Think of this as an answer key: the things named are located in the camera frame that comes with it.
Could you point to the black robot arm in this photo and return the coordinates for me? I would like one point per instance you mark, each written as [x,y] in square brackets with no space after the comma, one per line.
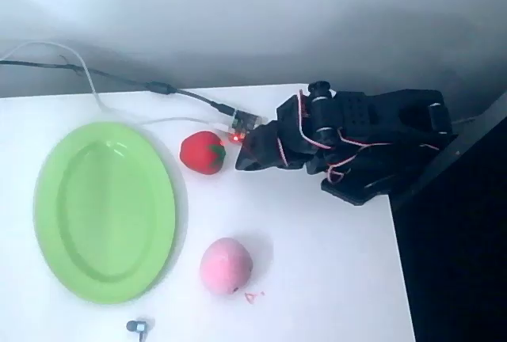
[356,108]

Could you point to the green oval plate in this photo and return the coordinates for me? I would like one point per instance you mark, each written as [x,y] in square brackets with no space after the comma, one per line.
[103,215]

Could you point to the grey metal earphone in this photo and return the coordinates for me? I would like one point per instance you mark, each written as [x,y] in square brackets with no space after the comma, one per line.
[136,326]

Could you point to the dark furniture panel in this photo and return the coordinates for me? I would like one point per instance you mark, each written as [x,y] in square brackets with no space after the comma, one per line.
[455,259]

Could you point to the small controller circuit board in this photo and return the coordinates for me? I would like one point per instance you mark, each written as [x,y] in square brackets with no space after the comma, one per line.
[245,120]

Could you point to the pink plush peach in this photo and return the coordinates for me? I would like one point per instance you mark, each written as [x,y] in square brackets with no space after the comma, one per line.
[226,267]

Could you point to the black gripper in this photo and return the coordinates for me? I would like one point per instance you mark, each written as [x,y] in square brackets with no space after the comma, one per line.
[257,148]

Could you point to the red plush strawberry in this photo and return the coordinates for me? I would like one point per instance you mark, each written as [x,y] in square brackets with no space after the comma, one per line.
[198,154]

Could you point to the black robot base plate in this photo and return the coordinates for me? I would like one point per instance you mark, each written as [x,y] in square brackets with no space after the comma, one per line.
[356,193]

